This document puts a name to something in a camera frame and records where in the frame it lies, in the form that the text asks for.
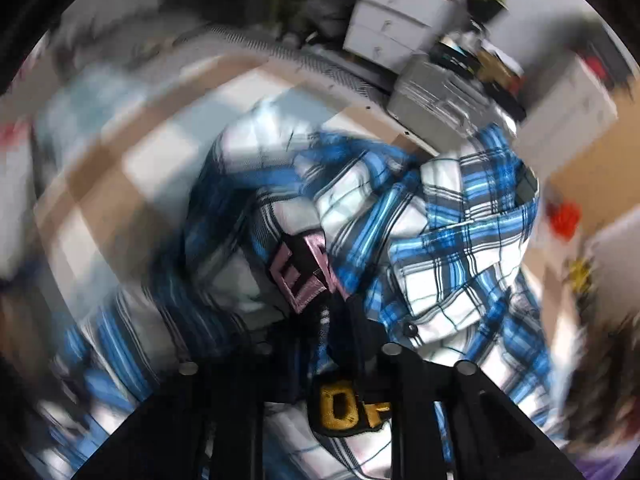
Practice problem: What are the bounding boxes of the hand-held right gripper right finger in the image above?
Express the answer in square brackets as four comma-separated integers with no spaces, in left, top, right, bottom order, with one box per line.
[332,290,587,480]

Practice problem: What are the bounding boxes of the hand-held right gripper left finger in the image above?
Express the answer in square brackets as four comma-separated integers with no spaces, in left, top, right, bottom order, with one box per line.
[72,337,313,480]

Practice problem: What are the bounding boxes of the blue white plaid shirt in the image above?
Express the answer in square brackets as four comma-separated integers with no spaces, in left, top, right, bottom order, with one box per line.
[30,125,571,480]

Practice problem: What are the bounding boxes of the purple bag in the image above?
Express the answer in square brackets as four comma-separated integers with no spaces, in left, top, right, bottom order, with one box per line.
[570,447,626,480]

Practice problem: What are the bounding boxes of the yellow sneakers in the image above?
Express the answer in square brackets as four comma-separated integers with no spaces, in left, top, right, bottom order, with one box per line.
[567,257,596,293]

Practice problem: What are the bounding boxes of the red bag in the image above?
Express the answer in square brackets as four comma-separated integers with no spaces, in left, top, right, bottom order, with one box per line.
[545,200,583,241]

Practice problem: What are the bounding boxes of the checked brown blue bed blanket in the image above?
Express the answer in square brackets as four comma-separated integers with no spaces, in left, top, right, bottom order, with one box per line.
[0,60,441,341]

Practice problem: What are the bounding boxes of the wooden door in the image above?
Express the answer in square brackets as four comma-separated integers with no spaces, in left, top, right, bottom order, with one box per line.
[542,125,640,271]

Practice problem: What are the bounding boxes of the silver ribbed suitcase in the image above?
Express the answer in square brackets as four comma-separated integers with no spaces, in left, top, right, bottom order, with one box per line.
[387,55,501,138]

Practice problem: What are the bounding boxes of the white upright suitcase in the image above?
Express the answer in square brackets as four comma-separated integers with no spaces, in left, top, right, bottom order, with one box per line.
[520,55,621,176]

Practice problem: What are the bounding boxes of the grey desk with drawers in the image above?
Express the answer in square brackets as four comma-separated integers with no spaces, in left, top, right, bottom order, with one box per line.
[342,0,468,68]

